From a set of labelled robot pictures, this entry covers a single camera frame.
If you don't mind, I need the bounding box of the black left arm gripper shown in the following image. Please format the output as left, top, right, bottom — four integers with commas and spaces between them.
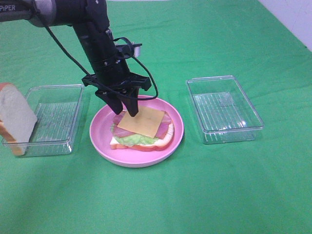
82, 42, 151, 117

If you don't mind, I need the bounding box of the bacon strip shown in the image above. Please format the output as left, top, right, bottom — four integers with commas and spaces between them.
112, 113, 171, 139
112, 111, 173, 137

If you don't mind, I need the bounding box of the yellow cheese slice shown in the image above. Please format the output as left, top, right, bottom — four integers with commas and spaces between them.
117, 106, 165, 138

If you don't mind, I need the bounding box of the green lettuce leaf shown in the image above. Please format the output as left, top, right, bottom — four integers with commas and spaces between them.
110, 123, 159, 146

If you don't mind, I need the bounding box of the bread slice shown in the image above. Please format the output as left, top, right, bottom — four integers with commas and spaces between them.
0, 82, 37, 156
110, 123, 175, 152

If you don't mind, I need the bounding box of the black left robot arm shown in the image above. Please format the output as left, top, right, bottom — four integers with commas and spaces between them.
0, 0, 155, 117

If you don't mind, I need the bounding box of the pink plate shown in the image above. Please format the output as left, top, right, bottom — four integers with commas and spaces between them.
89, 98, 184, 168

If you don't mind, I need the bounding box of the bread slice on plate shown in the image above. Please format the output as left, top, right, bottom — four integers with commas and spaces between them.
110, 123, 175, 152

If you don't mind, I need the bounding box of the clear left plastic container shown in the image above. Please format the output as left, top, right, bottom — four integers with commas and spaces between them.
1, 84, 84, 157

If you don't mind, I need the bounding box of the clear plastic container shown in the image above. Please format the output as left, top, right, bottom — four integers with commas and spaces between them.
1, 84, 84, 157
186, 75, 264, 144

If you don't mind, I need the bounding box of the clear right plastic container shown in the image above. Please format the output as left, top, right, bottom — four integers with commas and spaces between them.
186, 75, 264, 144

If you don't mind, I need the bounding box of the green tablecloth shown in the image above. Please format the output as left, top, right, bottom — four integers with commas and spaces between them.
0, 0, 312, 234

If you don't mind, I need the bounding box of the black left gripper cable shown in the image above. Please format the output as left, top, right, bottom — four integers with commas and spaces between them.
34, 4, 159, 100

